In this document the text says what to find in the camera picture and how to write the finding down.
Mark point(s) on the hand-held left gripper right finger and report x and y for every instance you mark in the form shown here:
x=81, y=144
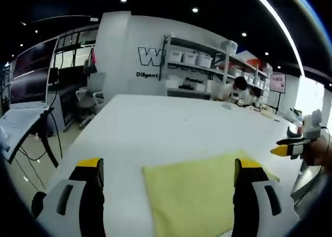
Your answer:
x=259, y=208

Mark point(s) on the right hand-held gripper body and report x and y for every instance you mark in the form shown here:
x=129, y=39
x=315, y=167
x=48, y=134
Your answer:
x=313, y=124

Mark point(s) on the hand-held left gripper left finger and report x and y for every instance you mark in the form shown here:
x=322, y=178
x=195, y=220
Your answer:
x=70, y=208

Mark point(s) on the yellow blue black garment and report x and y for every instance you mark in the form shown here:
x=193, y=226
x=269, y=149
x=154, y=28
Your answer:
x=192, y=187

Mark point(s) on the person's right hand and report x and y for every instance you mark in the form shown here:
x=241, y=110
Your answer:
x=321, y=154

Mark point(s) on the black curved object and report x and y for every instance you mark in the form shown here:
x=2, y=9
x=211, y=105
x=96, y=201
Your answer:
x=293, y=133

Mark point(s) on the beige object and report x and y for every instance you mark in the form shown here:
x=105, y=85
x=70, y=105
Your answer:
x=267, y=111

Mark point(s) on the pink sign on stand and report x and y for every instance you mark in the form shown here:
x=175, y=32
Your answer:
x=277, y=82

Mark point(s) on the white side desk black legs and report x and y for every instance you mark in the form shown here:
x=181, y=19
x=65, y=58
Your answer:
x=49, y=141

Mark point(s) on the grey desk cabinet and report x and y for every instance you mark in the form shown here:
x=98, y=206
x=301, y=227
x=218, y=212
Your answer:
x=68, y=112

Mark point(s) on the ceiling light strip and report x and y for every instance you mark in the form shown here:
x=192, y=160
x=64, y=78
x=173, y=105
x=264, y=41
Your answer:
x=280, y=21

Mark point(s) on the grey office chair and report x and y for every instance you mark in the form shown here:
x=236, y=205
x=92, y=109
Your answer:
x=92, y=97

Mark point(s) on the white box on rack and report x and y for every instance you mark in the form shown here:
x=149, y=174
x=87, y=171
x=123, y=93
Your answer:
x=228, y=45

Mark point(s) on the white storage bin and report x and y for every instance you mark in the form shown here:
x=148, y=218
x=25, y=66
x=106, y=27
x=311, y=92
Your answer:
x=204, y=61
x=177, y=56
x=190, y=58

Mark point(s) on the white cardboard box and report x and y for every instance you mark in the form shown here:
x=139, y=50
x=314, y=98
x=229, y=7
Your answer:
x=173, y=83

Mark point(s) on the black monitor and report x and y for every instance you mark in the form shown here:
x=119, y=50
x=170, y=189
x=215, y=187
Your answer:
x=54, y=76

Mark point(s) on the metal shelving rack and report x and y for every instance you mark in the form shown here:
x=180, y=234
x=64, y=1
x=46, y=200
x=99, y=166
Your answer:
x=197, y=46

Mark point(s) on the group of ceiling spotlights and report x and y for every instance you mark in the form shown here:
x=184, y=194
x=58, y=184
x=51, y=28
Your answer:
x=195, y=9

